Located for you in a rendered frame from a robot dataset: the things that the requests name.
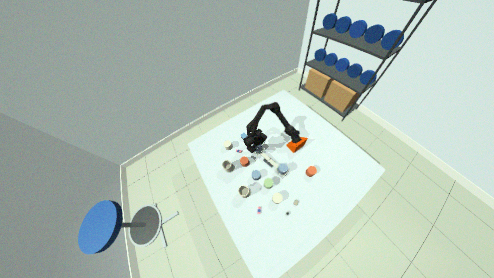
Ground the pale green cylinder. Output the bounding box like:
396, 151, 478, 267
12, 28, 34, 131
264, 178, 273, 189

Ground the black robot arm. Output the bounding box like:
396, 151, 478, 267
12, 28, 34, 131
243, 102, 302, 147

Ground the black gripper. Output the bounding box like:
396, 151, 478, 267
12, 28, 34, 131
247, 133, 267, 153

